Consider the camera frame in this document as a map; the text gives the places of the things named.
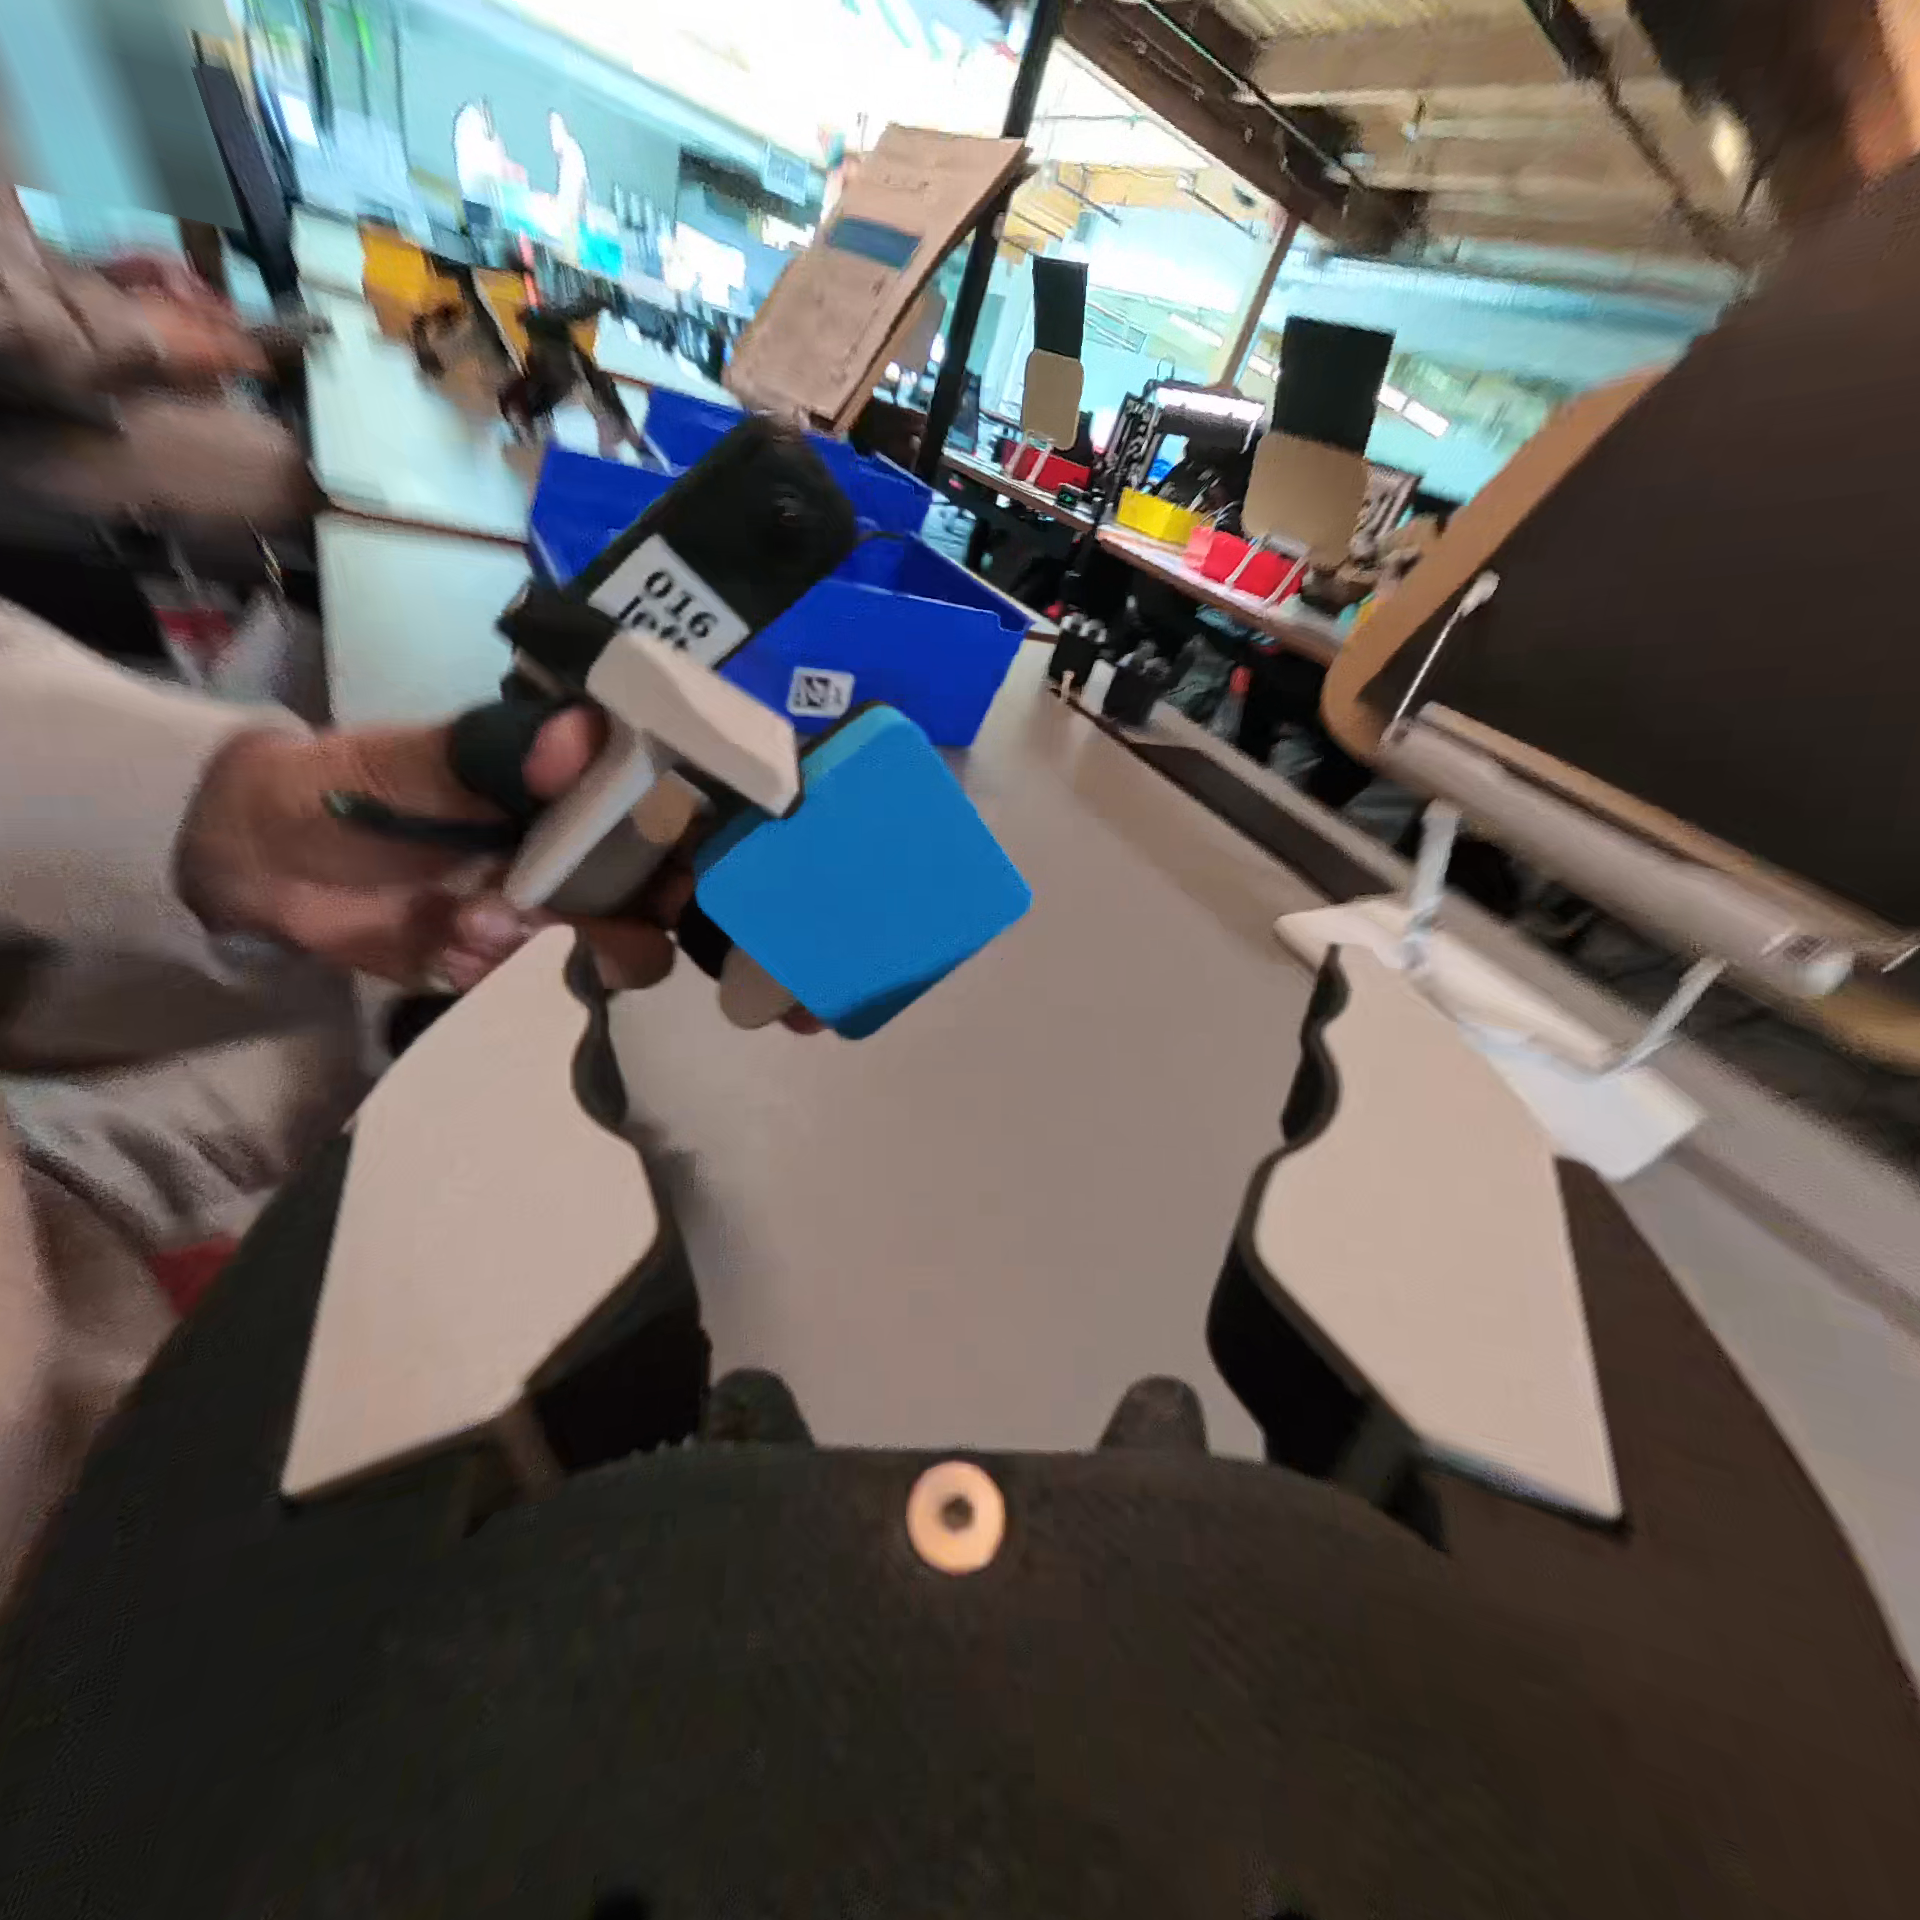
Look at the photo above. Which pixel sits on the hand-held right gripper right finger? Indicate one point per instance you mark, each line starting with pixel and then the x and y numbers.
pixel 1425 1275

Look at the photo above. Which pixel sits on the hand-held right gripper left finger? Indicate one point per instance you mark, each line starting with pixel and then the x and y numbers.
pixel 480 1275

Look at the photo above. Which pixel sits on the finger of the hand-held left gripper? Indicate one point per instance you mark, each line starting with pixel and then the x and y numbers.
pixel 705 721
pixel 753 997

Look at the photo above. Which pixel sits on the blue black whiteboard eraser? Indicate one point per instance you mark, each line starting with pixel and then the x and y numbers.
pixel 863 886

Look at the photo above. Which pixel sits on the person's left forearm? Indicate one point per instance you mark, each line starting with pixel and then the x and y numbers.
pixel 119 781

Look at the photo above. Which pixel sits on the person's left hand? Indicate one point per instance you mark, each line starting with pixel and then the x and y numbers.
pixel 330 902

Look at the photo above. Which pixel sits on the brown cardboard sign board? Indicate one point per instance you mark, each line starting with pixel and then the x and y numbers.
pixel 870 271

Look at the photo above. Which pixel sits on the black battery charger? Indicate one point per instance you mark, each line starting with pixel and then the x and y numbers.
pixel 1077 653
pixel 1141 682

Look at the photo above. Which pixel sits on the black metal pole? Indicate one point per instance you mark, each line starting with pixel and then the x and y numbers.
pixel 991 225

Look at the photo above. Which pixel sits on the yellow plastic bin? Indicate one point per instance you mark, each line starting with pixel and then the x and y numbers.
pixel 1158 517

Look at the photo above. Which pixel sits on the black framed machine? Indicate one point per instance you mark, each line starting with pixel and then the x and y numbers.
pixel 1184 441

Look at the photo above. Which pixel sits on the wooden workbench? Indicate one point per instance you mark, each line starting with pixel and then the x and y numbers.
pixel 1200 578

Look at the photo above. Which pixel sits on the red plastic bin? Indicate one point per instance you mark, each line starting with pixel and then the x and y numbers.
pixel 1243 567

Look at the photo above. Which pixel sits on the large cardboard backed black screen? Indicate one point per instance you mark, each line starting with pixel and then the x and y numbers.
pixel 1723 600

